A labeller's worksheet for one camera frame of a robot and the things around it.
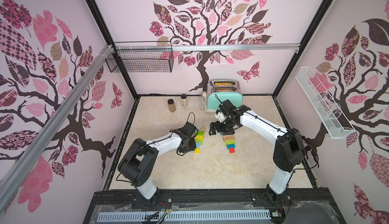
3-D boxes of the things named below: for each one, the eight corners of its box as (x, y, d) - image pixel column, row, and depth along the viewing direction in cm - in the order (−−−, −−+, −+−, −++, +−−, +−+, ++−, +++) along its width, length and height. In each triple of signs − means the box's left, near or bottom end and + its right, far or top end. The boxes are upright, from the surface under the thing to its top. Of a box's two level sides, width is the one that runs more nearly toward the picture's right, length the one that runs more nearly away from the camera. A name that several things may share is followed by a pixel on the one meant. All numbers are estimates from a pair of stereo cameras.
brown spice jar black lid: (168, 111, 113) (166, 102, 105) (171, 106, 115) (169, 98, 108) (173, 113, 111) (171, 104, 104) (176, 108, 114) (175, 100, 107)
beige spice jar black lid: (181, 107, 114) (180, 98, 107) (182, 102, 118) (181, 93, 110) (187, 107, 114) (186, 98, 107) (187, 102, 118) (187, 93, 110)
